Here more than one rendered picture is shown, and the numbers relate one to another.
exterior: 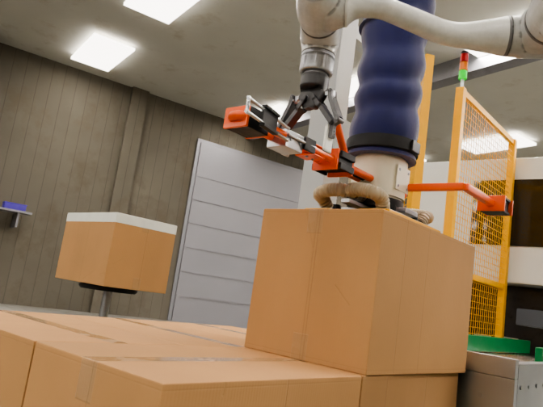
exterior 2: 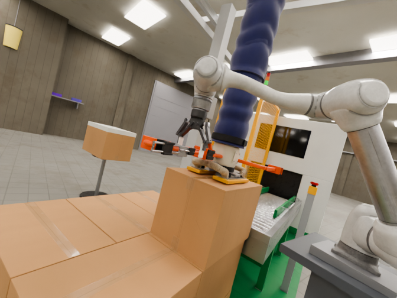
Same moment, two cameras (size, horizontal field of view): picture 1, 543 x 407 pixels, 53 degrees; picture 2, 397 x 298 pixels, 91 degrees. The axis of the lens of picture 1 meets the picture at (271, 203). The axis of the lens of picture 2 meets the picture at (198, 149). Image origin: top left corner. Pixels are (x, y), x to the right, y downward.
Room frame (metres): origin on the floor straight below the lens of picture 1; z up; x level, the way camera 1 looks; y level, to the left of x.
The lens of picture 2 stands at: (0.44, 0.02, 1.14)
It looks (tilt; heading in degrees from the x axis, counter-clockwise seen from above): 2 degrees down; 352
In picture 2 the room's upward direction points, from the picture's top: 15 degrees clockwise
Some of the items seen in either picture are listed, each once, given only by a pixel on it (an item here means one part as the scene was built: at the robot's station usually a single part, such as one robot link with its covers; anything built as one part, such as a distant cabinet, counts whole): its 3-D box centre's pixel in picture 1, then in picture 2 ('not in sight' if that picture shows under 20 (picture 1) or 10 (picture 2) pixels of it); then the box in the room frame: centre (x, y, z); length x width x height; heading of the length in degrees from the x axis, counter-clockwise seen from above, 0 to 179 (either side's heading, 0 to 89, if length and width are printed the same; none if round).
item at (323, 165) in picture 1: (333, 163); (203, 152); (1.49, -0.16, 1.08); 0.10 x 0.08 x 0.06; 49
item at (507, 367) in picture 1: (410, 350); (226, 219); (1.95, -0.55, 0.58); 0.70 x 0.03 x 0.06; 49
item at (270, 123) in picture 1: (284, 127); (176, 149); (1.23, 0.00, 1.08); 0.31 x 0.03 x 0.05; 151
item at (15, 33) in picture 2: not in sight; (12, 37); (7.11, 5.38, 2.72); 0.41 x 0.39 x 0.61; 123
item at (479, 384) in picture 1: (407, 380); (223, 232); (1.95, -0.55, 0.47); 0.70 x 0.03 x 0.15; 49
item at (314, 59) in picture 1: (317, 65); (201, 104); (1.37, -0.07, 1.31); 0.09 x 0.09 x 0.06
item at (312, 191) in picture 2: not in sight; (298, 238); (2.06, -1.31, 0.50); 0.07 x 0.07 x 1.00; 49
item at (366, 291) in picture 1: (368, 293); (211, 206); (1.68, -0.33, 0.74); 0.60 x 0.40 x 0.40; 138
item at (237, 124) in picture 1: (247, 122); (156, 144); (1.23, 0.08, 1.08); 0.08 x 0.07 x 0.05; 139
